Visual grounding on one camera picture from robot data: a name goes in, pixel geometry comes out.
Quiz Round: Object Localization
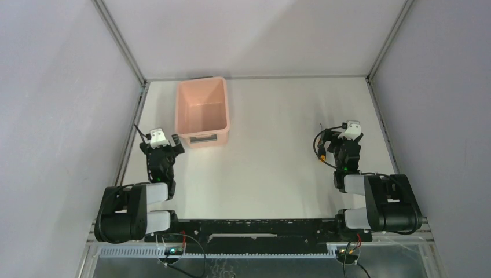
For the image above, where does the pink plastic bin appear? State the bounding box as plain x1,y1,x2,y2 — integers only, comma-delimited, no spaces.
175,77,230,148

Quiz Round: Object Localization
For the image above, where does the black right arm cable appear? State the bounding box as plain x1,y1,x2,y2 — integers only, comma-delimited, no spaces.
312,126,346,170

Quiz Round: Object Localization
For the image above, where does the yellow black screwdriver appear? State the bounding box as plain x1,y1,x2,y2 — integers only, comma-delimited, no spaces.
317,123,326,161

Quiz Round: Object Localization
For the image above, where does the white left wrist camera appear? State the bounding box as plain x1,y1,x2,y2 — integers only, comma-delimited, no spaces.
149,128,170,149

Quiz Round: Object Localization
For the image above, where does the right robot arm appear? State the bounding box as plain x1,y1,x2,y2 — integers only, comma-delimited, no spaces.
314,127,423,241

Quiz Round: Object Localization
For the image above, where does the black mounting rail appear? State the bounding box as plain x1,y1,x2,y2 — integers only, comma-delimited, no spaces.
144,218,373,255

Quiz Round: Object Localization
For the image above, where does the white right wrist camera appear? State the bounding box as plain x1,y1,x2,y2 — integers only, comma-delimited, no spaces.
338,120,362,140

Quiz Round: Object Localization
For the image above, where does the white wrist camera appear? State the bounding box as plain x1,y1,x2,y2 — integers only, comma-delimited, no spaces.
149,128,170,149
338,120,362,140

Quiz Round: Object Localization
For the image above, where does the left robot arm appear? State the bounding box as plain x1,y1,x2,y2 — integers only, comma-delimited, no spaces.
94,129,185,244

